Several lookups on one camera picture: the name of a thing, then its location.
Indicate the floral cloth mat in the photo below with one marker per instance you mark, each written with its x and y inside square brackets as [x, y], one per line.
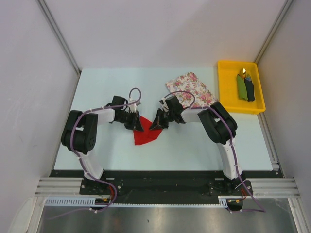
[189, 82]

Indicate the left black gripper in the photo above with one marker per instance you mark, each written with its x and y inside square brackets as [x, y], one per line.
[135, 124]

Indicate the right aluminium frame post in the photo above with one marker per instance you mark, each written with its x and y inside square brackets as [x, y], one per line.
[274, 29]

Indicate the silver fork in black napkin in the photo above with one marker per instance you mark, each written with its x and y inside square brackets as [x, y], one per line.
[248, 77]

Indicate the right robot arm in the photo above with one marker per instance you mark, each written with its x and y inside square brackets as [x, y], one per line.
[219, 126]

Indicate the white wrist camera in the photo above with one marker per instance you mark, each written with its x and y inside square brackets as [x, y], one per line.
[133, 105]
[163, 103]

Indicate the green rolled napkin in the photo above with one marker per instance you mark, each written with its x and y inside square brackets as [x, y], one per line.
[242, 91]

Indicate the left aluminium frame post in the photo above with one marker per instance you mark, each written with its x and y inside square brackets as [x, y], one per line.
[47, 13]

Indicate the red paper napkin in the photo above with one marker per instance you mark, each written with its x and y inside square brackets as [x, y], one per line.
[147, 135]

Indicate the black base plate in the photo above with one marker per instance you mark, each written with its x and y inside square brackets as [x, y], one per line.
[165, 187]

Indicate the yellow plastic tray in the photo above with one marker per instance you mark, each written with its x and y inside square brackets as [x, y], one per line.
[228, 87]

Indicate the black rolled napkin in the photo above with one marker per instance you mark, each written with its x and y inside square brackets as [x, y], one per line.
[250, 90]

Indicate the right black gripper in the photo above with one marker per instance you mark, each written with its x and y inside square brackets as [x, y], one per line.
[159, 123]

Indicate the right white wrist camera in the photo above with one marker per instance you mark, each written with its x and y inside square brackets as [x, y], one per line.
[163, 103]

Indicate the right aluminium frame rail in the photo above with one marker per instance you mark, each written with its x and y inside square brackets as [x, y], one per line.
[274, 188]

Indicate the white cable duct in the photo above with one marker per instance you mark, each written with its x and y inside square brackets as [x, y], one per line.
[97, 202]

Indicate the aluminium frame post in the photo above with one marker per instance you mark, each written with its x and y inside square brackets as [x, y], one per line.
[47, 13]
[274, 29]

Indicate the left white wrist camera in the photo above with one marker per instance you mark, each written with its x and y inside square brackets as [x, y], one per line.
[133, 105]

